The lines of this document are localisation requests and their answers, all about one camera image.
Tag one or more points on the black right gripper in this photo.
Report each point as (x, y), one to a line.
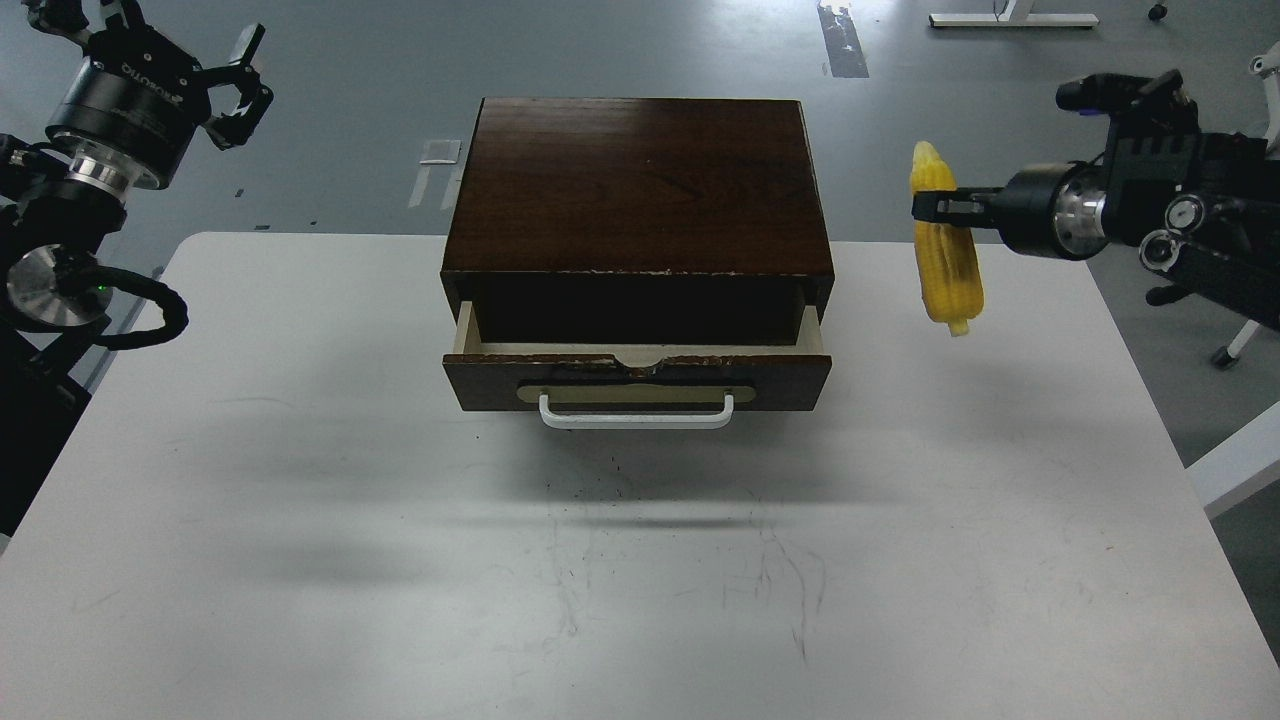
(1046, 210)

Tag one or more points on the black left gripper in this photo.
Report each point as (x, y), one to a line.
(140, 94)

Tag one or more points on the yellow corn cob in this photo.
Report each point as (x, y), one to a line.
(949, 273)

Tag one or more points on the wooden drawer with white handle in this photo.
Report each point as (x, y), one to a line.
(634, 387)

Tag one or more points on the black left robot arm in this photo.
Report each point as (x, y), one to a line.
(59, 301)

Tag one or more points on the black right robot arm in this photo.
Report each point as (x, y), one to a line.
(1199, 207)

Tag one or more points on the dark wooden drawer box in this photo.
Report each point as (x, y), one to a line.
(639, 221)

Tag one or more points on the white table leg base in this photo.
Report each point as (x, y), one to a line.
(1013, 15)

